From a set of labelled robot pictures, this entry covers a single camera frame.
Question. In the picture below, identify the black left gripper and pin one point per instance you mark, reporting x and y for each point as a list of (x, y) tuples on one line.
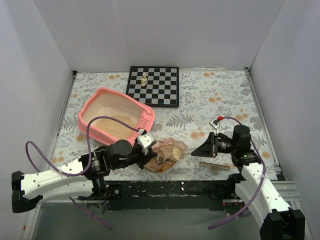
[(144, 156)]

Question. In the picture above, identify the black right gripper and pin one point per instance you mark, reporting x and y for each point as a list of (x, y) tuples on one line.
[(213, 145)]

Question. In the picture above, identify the peach cat litter bag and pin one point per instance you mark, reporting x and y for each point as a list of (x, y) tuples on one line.
[(164, 159)]

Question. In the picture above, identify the clear plastic scoop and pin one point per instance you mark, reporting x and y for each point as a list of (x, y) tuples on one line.
[(178, 153)]

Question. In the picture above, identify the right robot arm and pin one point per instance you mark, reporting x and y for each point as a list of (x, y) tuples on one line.
[(276, 219)]

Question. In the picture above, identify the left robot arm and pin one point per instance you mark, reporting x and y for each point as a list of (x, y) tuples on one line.
[(29, 189)]

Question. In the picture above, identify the tan cat litter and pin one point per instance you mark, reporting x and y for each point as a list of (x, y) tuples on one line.
[(115, 128)]

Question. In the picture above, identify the pink litter box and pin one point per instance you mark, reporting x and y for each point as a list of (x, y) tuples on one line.
[(111, 103)]

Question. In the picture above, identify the wooden piano shaped ornament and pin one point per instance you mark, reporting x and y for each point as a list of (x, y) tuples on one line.
[(214, 167)]

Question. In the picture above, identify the floral tablecloth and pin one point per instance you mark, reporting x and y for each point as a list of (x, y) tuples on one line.
[(203, 96)]

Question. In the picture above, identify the black white chessboard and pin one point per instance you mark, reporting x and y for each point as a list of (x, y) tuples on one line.
[(161, 89)]

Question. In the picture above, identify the cream chess piece front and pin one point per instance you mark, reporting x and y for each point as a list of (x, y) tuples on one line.
[(143, 81)]

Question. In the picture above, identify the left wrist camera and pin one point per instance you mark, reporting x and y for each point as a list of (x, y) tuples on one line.
[(146, 140)]

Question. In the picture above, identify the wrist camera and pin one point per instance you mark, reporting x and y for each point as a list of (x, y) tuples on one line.
[(215, 124), (146, 140)]

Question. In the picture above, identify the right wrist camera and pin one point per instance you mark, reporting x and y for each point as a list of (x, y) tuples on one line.
[(215, 124)]

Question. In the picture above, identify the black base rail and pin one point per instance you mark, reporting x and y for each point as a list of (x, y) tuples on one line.
[(213, 195)]

